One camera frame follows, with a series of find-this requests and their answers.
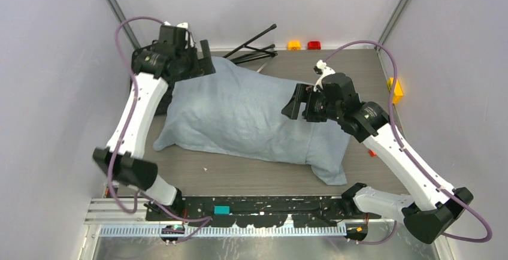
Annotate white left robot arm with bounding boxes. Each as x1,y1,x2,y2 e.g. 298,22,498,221
92,22,215,220

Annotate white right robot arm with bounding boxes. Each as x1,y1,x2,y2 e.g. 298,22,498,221
282,73,473,244

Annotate blue beige patchwork pillowcase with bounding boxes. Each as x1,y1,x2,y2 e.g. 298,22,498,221
153,57,350,186

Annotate yellow rectangular block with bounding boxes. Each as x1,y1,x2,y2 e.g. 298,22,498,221
386,77,404,104

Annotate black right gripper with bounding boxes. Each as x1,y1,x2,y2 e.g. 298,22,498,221
282,83,341,122

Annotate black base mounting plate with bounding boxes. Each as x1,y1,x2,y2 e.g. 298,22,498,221
144,195,382,228

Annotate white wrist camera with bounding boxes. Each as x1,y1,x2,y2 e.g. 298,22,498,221
159,21,195,49
313,60,335,92

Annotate black folding stand legs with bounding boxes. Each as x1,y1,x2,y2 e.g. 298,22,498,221
223,23,278,65

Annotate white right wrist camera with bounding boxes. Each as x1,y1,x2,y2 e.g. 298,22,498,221
313,60,335,92

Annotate teal block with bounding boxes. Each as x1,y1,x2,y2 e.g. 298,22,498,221
214,205,230,215

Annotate black perforated music stand tray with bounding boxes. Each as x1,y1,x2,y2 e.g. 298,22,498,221
125,63,175,121

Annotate yellow orange round block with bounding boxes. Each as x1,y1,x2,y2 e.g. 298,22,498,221
287,40,301,50

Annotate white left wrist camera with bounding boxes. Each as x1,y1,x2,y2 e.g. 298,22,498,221
159,21,195,49

